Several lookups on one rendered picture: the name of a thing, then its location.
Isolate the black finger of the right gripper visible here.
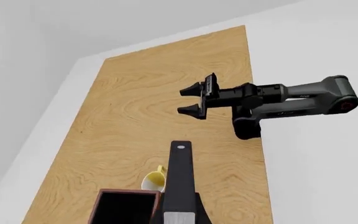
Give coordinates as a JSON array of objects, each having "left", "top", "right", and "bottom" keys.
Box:
[
  {"left": 180, "top": 82, "right": 203, "bottom": 97},
  {"left": 177, "top": 103, "right": 201, "bottom": 117}
]

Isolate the black book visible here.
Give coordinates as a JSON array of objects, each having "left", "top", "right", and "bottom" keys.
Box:
[{"left": 150, "top": 140, "right": 213, "bottom": 224}]

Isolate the red-brown desk caddy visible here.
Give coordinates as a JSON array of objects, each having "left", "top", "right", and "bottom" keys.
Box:
[{"left": 87, "top": 189, "right": 163, "bottom": 224}]

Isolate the yellow and white mug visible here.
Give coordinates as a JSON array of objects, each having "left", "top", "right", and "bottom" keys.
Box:
[{"left": 140, "top": 164, "right": 168, "bottom": 194}]

